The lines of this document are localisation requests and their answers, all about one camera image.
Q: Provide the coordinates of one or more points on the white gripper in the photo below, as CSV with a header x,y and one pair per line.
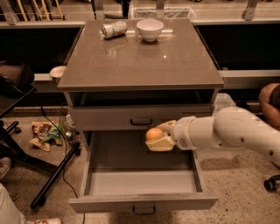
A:
x,y
183,133

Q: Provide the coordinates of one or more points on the orange fruit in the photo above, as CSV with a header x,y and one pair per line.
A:
x,y
153,133

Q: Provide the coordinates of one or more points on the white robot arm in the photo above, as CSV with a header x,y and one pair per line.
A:
x,y
230,128

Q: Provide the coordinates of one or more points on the closed grey upper drawer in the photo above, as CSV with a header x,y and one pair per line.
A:
x,y
132,117

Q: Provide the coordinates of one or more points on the open grey drawer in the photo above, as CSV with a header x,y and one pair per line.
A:
x,y
122,175

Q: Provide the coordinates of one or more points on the grey drawer cabinet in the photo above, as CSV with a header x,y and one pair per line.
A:
x,y
174,69

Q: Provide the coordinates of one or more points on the clear plastic storage box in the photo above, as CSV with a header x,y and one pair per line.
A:
x,y
222,101

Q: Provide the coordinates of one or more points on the white ceramic bowl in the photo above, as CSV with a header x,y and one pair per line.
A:
x,y
149,29

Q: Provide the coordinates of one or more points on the person's knee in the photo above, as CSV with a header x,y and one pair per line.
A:
x,y
270,104

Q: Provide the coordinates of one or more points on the black caster wheel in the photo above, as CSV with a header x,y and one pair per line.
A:
x,y
271,184

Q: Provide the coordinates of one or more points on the lying soda can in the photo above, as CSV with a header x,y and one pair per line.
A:
x,y
114,29

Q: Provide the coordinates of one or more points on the snack bags on floor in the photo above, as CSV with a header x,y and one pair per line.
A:
x,y
45,134

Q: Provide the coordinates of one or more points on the black chair base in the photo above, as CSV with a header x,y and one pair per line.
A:
x,y
12,150

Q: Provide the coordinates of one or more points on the white shoe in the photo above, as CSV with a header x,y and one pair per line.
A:
x,y
5,165

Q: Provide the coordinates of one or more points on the white trouser leg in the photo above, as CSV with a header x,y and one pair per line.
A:
x,y
9,214

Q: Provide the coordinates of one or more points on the white wire basket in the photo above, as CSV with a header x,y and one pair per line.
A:
x,y
168,12

